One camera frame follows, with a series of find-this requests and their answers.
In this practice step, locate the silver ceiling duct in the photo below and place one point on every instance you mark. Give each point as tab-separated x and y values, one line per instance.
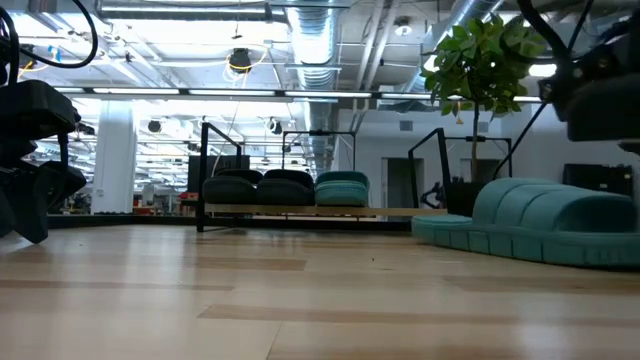
315	40
470	15

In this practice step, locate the long ceiling light strip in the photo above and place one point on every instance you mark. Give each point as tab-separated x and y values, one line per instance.
325	94

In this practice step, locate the teal rubber slide sandal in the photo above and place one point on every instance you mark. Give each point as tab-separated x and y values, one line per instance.
341	195
525	235

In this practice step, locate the black aluminium table frame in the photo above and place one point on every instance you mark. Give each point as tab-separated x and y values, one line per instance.
85	221

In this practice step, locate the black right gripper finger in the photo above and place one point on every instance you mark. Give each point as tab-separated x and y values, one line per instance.
605	112

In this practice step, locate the green leafy plant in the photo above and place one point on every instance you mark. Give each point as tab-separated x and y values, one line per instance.
480	55

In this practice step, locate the small black round lamp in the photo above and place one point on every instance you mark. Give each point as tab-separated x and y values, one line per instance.
154	126
276	126

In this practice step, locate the black rubber slide sandal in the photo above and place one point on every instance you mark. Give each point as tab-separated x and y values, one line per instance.
230	192
285	194

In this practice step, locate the black background monitor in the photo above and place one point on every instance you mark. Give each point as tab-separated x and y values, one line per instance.
220	162

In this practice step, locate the black hanging ceiling lamp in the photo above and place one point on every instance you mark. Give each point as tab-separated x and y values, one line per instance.
240	61

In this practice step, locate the black frame wooden shelf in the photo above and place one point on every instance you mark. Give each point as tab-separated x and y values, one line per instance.
280	210

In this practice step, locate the black plant pot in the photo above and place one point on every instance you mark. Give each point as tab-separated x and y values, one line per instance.
465	197

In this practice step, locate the white pillar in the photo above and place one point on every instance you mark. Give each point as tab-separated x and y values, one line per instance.
114	160

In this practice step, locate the black equipment case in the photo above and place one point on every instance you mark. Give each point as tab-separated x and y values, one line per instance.
595	177

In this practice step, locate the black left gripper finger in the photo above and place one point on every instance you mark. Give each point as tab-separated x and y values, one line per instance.
25	205
65	180

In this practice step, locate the black background robot arm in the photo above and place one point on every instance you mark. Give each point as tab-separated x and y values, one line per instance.
435	197

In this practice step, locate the grey wall vent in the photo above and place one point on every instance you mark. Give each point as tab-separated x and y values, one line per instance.
406	125

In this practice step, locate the black background station frame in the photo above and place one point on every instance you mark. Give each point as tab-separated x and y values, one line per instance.
500	139
320	133

